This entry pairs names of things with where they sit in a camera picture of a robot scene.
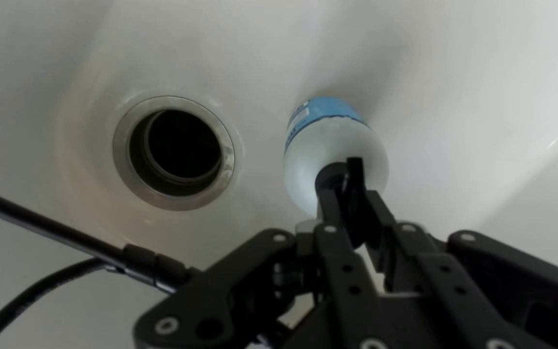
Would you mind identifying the left basin drain hole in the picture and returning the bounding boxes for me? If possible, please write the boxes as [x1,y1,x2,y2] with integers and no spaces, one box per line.
[112,95,236,212]

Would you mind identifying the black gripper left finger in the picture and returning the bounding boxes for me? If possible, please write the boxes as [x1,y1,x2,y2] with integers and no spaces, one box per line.
[314,161,422,349]

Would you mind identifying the white blue soap bottle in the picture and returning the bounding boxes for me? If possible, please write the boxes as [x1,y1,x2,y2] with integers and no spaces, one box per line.
[283,97,389,217]

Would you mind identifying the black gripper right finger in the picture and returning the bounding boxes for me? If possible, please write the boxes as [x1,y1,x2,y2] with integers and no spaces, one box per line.
[347,157,540,349]

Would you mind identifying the white double basin sink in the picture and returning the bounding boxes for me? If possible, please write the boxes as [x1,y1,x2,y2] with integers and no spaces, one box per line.
[0,0,558,349]

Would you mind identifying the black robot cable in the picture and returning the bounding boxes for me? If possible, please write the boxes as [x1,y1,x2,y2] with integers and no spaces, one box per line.
[0,183,197,349]

